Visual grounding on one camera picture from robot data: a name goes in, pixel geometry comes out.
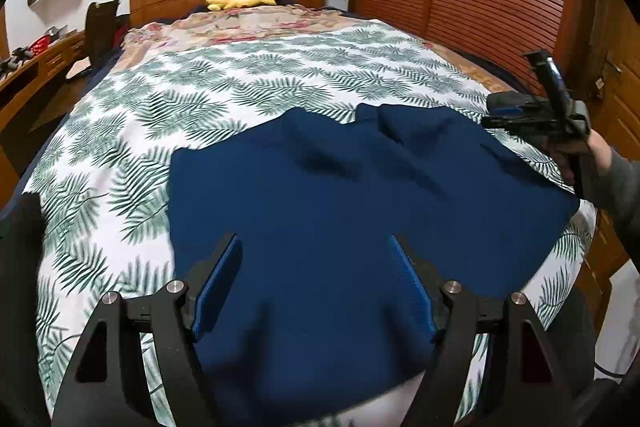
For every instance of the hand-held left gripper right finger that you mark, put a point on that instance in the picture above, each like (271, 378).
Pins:
(412, 287)

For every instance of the person's right hand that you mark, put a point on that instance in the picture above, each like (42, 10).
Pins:
(600, 152)

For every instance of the wooden desk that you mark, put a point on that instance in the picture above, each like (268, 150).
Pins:
(50, 62)

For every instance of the leaf print blanket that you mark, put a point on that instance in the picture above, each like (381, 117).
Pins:
(200, 82)

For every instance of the person's right forearm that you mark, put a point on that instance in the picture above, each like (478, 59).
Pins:
(620, 192)

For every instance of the red pouch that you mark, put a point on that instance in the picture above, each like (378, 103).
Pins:
(40, 44)

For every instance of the wooden door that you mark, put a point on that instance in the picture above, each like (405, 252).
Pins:
(620, 57)

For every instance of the dark chair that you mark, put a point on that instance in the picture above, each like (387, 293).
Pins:
(100, 32)

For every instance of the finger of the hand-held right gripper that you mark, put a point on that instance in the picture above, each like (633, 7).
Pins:
(552, 77)
(510, 111)

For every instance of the black devices on desk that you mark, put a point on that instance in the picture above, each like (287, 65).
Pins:
(15, 61)

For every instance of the floral blanket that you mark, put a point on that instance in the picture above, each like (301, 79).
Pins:
(250, 27)

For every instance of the blue blazer jacket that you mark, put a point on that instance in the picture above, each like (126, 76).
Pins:
(325, 187)

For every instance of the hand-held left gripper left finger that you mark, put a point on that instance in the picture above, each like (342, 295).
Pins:
(217, 287)

